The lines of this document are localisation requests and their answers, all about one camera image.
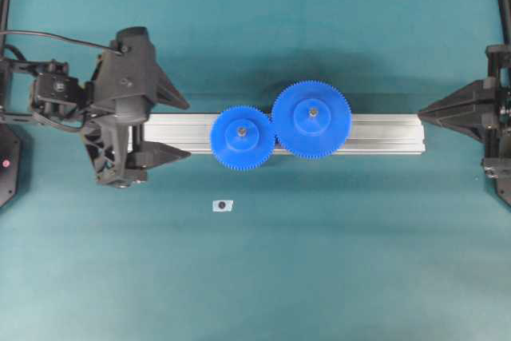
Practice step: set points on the aluminium extrusion rail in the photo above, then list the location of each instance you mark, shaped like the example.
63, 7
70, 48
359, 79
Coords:
371, 134

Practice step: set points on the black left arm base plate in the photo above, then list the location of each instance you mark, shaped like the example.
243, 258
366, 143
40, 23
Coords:
10, 152

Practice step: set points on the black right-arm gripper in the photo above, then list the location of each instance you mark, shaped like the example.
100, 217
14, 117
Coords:
463, 112

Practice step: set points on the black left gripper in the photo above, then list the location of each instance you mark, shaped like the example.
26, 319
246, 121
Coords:
123, 93

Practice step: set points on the large blue plastic gear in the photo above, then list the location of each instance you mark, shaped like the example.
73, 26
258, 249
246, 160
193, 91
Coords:
311, 137

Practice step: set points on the small tape marker with dot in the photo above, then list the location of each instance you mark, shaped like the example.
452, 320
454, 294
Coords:
222, 205

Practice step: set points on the small blue plastic gear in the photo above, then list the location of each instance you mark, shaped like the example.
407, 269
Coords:
247, 152

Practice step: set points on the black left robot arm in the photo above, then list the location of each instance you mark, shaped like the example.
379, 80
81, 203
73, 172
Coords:
58, 99

